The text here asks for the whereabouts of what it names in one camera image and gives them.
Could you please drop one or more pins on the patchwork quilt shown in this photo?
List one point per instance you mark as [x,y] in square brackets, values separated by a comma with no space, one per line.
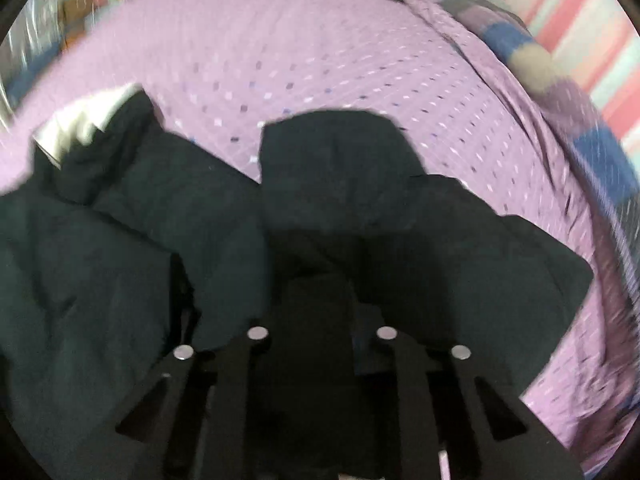
[510,40]

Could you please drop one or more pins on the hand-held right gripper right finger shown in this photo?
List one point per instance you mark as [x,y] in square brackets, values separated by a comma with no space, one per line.
[405,390]

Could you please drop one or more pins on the cardboard box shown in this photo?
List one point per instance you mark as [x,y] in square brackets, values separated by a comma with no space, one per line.
[77,10]

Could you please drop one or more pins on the purple checked bed sheet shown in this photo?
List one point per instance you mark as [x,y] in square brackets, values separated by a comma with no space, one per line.
[300,60]

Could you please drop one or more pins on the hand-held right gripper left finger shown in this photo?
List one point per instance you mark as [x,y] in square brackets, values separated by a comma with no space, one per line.
[240,385]

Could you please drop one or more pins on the white curtain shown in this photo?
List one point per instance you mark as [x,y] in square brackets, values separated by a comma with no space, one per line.
[35,20]

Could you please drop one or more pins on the black jacket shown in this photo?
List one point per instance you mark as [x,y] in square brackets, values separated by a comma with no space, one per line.
[125,240]

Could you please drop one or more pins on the white cloth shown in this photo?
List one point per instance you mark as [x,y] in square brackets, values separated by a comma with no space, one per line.
[80,120]

